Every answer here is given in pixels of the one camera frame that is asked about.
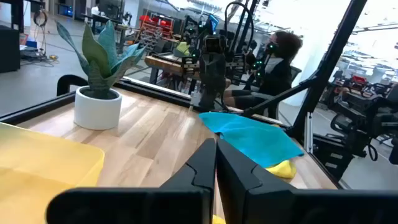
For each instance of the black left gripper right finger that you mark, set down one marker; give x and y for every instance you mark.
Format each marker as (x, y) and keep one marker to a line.
(264, 202)

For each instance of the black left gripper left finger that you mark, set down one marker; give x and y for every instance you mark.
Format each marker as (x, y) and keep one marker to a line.
(174, 205)

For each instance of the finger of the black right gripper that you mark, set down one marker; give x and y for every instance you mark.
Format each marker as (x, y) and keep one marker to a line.
(219, 74)
(206, 74)

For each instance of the yellow microfiber towel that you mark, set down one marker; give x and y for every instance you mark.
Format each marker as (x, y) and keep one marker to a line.
(281, 170)

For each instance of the teal microfiber towel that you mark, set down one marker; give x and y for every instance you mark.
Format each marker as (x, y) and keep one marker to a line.
(255, 140)

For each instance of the yellow translucent plastic bin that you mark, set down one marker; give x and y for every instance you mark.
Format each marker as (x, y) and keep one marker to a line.
(37, 161)

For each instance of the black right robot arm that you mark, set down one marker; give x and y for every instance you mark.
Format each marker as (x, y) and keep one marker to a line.
(206, 101)

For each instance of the wooden workbench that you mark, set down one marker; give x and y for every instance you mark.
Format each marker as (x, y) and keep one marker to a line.
(164, 64)

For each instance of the red storage bin rack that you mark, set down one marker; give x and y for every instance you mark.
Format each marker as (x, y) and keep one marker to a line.
(155, 26)

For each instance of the person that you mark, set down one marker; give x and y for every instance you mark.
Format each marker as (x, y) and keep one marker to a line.
(276, 77)

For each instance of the artificial green snake plant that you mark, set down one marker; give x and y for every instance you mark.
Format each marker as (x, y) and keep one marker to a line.
(102, 59)

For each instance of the black office chair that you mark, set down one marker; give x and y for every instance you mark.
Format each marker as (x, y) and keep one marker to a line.
(360, 124)

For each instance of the black cabinet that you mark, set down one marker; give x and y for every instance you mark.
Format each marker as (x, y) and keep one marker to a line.
(9, 49)

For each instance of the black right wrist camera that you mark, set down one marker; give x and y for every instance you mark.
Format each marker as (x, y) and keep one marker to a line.
(214, 44)

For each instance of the black aluminium table frame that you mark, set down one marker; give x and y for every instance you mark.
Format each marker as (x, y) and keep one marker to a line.
(329, 62)

